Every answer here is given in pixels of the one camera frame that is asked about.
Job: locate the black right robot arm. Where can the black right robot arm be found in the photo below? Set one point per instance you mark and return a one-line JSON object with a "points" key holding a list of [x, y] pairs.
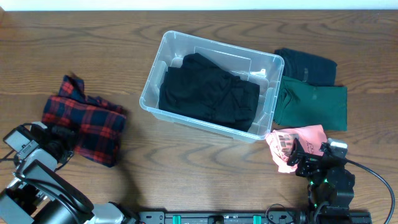
{"points": [[330, 185]]}

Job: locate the dark green folded garment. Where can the dark green folded garment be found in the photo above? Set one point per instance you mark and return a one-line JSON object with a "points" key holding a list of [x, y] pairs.
{"points": [[301, 104]]}

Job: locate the dark navy folded garment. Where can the dark navy folded garment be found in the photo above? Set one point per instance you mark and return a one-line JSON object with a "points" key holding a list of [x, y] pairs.
{"points": [[309, 68]]}

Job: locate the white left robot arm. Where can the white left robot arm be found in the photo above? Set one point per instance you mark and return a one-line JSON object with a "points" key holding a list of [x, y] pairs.
{"points": [[37, 194]]}

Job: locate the clear plastic storage bin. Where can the clear plastic storage bin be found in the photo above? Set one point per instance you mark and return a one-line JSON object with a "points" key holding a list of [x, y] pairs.
{"points": [[258, 67]]}

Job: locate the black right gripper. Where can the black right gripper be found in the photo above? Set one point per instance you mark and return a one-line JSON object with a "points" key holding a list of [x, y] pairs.
{"points": [[310, 160]]}

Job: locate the pink printed folded garment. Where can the pink printed folded garment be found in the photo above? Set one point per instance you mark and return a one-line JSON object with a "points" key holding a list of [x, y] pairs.
{"points": [[281, 144]]}

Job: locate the black garment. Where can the black garment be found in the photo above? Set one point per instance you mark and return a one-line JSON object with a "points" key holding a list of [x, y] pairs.
{"points": [[201, 90]]}

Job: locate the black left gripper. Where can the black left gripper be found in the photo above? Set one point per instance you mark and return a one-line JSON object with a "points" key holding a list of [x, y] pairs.
{"points": [[62, 144]]}

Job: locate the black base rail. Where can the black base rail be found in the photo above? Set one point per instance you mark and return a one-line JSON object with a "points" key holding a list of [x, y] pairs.
{"points": [[273, 216]]}

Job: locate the red navy plaid shirt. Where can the red navy plaid shirt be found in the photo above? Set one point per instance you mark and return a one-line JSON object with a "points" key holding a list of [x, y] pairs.
{"points": [[98, 122]]}

